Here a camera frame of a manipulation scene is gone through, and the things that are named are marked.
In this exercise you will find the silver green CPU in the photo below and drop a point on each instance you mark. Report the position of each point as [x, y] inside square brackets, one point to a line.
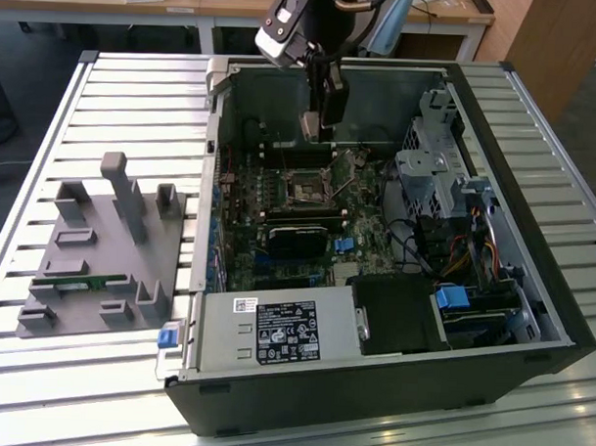
[311, 126]

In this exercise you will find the silver metal drive cage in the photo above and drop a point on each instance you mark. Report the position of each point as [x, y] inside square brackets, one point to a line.
[417, 180]

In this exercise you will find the grey parts rack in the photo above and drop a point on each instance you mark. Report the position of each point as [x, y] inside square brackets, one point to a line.
[110, 275]

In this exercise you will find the black graphics card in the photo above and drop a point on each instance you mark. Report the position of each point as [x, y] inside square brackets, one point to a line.
[297, 242]

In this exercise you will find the black plastic shroud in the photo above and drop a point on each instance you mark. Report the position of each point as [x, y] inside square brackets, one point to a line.
[397, 314]

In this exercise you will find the silver power supply unit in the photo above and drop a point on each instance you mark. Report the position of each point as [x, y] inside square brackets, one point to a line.
[215, 337]

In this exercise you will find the blue case latch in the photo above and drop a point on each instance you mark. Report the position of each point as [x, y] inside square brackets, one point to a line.
[166, 338]

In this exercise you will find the wooden cabinet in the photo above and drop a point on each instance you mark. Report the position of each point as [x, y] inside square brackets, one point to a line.
[554, 46]

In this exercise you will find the silver chipset heatsink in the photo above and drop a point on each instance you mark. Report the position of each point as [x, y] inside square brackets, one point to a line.
[347, 273]

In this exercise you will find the green RAM stick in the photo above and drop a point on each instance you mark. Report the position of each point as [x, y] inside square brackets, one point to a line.
[97, 280]

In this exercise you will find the green motherboard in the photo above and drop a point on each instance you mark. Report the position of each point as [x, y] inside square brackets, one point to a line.
[371, 225]

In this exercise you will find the black PC case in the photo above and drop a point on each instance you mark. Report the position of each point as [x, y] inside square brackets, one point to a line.
[321, 405]

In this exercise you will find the blue motherboard connector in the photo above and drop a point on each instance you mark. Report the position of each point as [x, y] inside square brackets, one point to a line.
[342, 244]

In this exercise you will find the blue disk carrier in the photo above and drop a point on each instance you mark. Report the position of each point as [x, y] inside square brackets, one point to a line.
[452, 299]

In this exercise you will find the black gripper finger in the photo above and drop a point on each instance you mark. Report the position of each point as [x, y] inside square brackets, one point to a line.
[314, 81]
[336, 107]

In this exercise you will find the CPU socket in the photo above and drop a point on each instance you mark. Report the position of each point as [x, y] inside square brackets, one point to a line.
[306, 189]

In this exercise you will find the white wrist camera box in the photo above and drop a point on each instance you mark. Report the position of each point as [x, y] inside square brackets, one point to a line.
[280, 31]

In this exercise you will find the pale blue teach pendant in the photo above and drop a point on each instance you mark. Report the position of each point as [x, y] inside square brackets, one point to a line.
[390, 25]

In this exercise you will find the black RAM slot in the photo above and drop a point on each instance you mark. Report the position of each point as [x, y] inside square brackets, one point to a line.
[290, 161]
[303, 221]
[303, 214]
[286, 150]

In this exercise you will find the wooden desk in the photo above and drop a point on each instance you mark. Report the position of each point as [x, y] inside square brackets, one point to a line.
[66, 4]

